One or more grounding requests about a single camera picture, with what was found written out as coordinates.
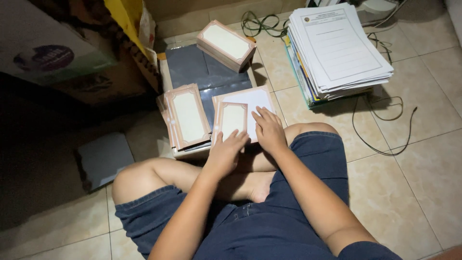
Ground person's right hand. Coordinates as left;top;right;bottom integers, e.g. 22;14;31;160
251;106;289;155

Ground person's left hand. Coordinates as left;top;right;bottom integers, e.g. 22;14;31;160
203;129;250;179

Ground pink-bordered card sheet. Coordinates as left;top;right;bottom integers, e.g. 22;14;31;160
211;85;277;146

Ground person's right leg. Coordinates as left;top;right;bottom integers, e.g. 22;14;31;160
236;122;340;172

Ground person's leg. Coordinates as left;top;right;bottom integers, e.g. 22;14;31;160
236;122;340;172
111;157;276;206

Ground stack of colourful folders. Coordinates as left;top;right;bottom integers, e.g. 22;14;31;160
284;34;373;109

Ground fanned stack of pink-bordered cards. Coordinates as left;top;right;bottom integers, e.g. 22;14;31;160
157;83;213;151

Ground neat block of pink-bordered cards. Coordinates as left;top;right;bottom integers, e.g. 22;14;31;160
196;19;257;73

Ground grey plastic sleeves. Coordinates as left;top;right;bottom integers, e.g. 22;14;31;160
165;44;253;131

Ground person's left leg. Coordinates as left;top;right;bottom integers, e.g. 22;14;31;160
111;157;276;206

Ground blue denim shorts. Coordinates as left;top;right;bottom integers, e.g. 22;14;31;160
114;131;350;260

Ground stack of white printed papers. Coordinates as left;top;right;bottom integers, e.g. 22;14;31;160
288;2;394;100

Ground grey flat board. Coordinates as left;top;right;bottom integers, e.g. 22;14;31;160
74;131;135;193

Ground yellow plastic bag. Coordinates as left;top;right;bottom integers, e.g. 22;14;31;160
104;0;156;63

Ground dark blue shirt sleeve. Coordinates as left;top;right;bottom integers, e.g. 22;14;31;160
337;241;403;260

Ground large cardboard box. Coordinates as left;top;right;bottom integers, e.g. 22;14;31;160
0;0;161;106

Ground green cable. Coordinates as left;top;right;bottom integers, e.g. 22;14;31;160
241;10;290;39

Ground black cable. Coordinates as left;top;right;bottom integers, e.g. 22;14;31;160
352;32;418;157

